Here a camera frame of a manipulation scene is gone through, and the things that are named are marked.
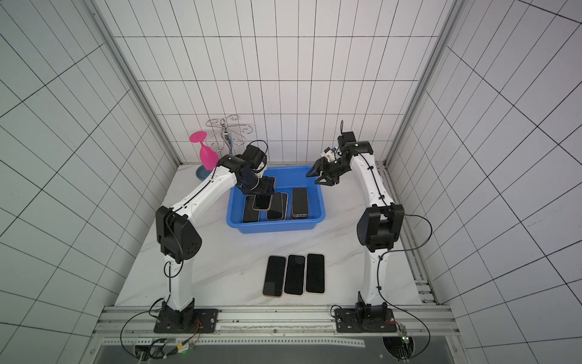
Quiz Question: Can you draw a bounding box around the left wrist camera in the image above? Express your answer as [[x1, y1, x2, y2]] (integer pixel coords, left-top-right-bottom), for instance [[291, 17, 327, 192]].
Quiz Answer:
[[242, 144, 267, 173]]

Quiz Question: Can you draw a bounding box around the blue plastic storage box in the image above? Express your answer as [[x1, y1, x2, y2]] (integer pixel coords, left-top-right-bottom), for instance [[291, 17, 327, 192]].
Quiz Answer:
[[226, 165, 326, 234]]

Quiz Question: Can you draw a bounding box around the black phone stack top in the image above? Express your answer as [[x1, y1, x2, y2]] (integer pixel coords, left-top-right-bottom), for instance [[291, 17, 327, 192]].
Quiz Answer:
[[267, 192, 283, 221]]

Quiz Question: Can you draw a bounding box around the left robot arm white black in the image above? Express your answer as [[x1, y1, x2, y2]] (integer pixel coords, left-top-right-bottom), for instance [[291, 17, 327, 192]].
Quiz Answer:
[[156, 151, 274, 332]]

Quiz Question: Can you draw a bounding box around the blue grey saucer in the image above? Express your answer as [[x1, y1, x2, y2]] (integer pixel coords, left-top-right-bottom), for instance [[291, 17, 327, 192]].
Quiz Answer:
[[196, 165, 212, 181]]

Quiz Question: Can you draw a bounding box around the right electronics board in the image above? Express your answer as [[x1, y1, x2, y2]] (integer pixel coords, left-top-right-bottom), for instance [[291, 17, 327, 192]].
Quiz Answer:
[[388, 323, 415, 359]]

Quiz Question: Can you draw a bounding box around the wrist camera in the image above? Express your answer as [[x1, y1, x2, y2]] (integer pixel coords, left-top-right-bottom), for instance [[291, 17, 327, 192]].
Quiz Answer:
[[321, 131, 359, 162], [242, 144, 267, 173]]

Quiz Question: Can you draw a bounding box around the black phone middle stack under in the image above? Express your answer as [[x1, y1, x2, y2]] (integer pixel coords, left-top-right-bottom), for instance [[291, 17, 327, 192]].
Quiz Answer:
[[282, 193, 289, 220]]

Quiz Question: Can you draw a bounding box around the pink wine glass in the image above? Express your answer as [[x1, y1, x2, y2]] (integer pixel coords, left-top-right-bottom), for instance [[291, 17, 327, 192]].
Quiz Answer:
[[189, 130, 220, 171]]

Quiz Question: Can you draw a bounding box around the black phone right stack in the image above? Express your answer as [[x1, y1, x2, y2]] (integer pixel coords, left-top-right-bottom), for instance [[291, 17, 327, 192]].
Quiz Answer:
[[291, 187, 309, 219]]

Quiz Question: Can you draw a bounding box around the silver wire glass rack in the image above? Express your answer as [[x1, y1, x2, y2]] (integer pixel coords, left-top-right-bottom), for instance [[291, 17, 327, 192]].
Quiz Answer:
[[206, 115, 254, 156]]

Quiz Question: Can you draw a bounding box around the black phone stack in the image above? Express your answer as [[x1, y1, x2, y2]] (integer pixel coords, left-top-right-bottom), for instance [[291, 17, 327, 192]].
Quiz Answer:
[[291, 187, 309, 219], [267, 192, 283, 221]]

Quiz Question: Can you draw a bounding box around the left electronics board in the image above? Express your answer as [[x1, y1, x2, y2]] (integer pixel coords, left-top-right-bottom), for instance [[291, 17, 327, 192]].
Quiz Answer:
[[134, 337, 197, 361]]

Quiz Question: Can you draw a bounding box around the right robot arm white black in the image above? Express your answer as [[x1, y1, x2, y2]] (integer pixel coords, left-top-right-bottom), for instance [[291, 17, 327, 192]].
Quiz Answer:
[[306, 142, 404, 332]]

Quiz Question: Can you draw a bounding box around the aluminium mounting rail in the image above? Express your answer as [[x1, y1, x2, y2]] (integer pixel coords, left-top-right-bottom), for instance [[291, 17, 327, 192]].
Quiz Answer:
[[92, 306, 460, 349]]

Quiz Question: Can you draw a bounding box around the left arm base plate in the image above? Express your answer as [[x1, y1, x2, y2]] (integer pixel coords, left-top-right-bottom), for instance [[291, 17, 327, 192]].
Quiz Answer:
[[154, 308, 219, 334]]

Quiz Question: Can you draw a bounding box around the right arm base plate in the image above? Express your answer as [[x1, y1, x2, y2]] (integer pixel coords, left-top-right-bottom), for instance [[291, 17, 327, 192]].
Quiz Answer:
[[332, 306, 398, 334]]

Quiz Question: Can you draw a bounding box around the electronics board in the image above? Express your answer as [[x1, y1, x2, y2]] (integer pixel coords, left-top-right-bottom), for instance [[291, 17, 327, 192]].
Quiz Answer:
[[388, 323, 415, 359], [134, 337, 197, 361]]

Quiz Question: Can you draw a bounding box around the right base cable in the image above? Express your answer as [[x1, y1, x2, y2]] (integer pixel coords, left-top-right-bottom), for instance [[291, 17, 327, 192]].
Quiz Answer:
[[329, 213, 433, 360]]

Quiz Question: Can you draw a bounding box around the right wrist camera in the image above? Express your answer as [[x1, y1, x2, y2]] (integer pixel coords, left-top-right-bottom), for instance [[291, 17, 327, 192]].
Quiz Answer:
[[321, 131, 359, 162]]

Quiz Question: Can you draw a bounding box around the black phone removed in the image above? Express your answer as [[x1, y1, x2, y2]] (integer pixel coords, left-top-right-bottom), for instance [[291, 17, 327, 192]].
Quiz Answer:
[[253, 194, 274, 211], [306, 253, 326, 294], [262, 256, 286, 297], [283, 255, 306, 296]]

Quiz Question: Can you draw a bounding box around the black phone left bottom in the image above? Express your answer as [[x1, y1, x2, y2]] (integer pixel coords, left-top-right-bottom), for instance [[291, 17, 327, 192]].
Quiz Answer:
[[242, 195, 260, 223]]

